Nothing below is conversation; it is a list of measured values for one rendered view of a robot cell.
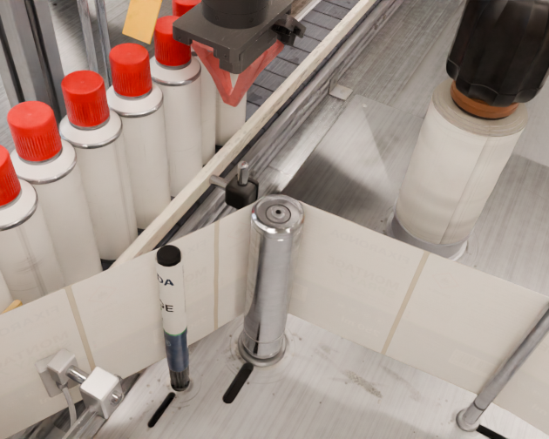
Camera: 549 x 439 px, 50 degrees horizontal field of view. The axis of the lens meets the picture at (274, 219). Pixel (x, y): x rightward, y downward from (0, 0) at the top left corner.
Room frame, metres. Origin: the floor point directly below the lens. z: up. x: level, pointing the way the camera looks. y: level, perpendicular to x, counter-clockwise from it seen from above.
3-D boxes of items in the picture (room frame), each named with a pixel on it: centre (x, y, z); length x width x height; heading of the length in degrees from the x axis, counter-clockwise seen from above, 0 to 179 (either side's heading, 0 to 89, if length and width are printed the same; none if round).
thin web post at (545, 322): (0.23, -0.19, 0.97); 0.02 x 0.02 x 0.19
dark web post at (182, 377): (0.23, 0.07, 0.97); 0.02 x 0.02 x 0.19
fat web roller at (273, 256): (0.28, 0.00, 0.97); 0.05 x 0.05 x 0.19
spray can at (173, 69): (0.48, 0.11, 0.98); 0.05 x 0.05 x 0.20
